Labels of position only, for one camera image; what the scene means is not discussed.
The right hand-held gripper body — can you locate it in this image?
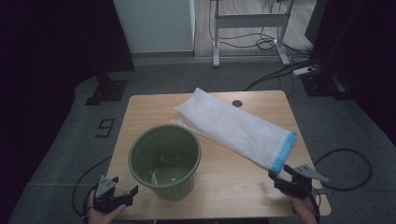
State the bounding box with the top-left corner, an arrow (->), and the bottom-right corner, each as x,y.
275,164 -> 330,199

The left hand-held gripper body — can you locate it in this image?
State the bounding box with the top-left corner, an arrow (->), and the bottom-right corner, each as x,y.
92,175 -> 134,215

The green plastic trash bin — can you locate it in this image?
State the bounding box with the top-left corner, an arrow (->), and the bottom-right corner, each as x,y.
127,123 -> 203,202

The white trash bag blue band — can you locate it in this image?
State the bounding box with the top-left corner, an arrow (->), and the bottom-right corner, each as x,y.
170,87 -> 298,175

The person's right hand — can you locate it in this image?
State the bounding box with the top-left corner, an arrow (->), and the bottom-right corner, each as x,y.
288,190 -> 319,224

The person's left hand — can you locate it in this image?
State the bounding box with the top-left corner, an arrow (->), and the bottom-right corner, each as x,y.
87,189 -> 127,224

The black stand base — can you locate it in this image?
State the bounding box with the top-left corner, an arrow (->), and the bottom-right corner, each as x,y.
300,73 -> 353,101
84,73 -> 129,106

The white power strip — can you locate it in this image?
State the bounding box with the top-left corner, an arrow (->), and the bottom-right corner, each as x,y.
292,65 -> 316,77

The dark curtain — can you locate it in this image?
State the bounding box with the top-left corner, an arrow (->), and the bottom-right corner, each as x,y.
0,0 -> 135,216
304,0 -> 396,147

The white cabinet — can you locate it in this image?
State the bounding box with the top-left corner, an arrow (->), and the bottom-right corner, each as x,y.
112,0 -> 196,54

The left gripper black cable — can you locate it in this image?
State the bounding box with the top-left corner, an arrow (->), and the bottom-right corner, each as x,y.
72,156 -> 112,223

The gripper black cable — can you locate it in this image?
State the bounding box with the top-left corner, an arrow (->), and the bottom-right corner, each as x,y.
72,156 -> 112,223
312,147 -> 374,223

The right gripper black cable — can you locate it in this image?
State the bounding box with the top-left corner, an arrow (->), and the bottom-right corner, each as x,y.
312,147 -> 374,223

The thick black floor cable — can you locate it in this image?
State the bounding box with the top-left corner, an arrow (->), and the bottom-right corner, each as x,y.
244,58 -> 318,92

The tangle of thin black cables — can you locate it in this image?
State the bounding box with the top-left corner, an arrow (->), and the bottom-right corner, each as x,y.
207,0 -> 316,58

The grey metal desk frame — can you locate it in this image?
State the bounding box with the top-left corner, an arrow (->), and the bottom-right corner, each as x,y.
210,0 -> 295,68

